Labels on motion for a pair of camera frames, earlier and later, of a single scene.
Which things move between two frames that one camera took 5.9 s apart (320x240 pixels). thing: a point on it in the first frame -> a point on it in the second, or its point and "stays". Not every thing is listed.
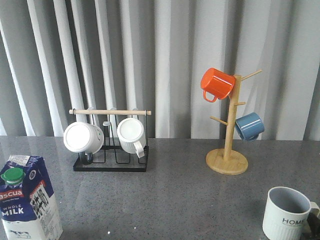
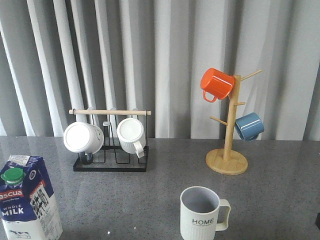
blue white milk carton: x=28 y=207 stays
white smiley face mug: x=85 y=138 stays
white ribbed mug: x=132 y=136 stays
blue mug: x=249 y=126 stays
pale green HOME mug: x=285 y=214 -> x=199 y=207
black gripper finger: x=313 y=223 -> x=317 y=221
